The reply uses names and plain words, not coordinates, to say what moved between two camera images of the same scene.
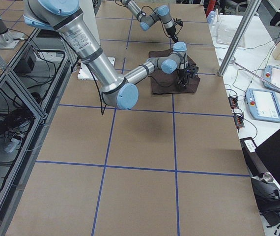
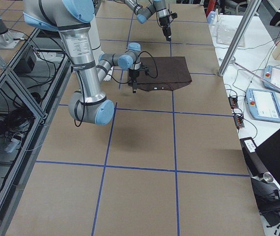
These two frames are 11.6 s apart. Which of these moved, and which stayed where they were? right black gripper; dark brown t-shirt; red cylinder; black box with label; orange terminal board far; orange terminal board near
Moved: dark brown t-shirt; right black gripper
Stayed: orange terminal board far; orange terminal board near; black box with label; red cylinder
